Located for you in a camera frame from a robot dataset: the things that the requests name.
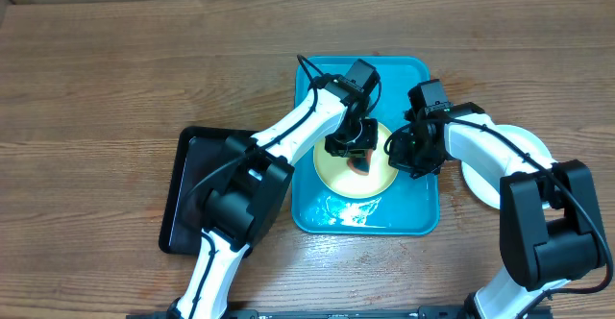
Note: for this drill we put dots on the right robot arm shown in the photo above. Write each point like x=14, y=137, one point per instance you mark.
x=552, y=239

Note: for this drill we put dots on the teal plastic tray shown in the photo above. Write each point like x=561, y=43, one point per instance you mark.
x=404, y=206

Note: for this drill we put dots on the red green sponge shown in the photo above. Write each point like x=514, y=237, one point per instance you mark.
x=360, y=166

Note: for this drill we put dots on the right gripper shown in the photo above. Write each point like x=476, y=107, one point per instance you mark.
x=403, y=162

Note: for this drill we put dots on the yellow-rim plate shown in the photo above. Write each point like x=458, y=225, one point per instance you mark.
x=348, y=181

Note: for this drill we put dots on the blue-rim white plate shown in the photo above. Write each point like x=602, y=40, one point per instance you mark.
x=524, y=139

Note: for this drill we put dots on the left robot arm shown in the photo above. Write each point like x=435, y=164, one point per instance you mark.
x=235, y=204

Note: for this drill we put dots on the black plastic tray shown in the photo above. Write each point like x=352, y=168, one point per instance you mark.
x=195, y=156

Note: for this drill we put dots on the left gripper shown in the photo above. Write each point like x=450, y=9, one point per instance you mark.
x=368, y=142

